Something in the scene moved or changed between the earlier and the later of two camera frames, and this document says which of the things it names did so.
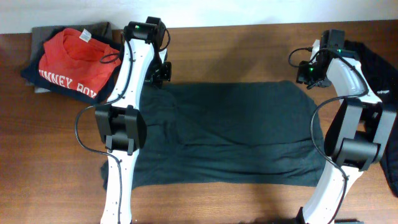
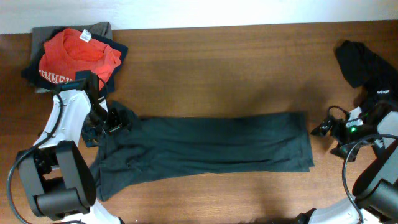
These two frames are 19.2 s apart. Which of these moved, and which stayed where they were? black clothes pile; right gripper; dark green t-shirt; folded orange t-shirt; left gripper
Moved: left gripper; dark green t-shirt; right gripper
Stayed: folded orange t-shirt; black clothes pile
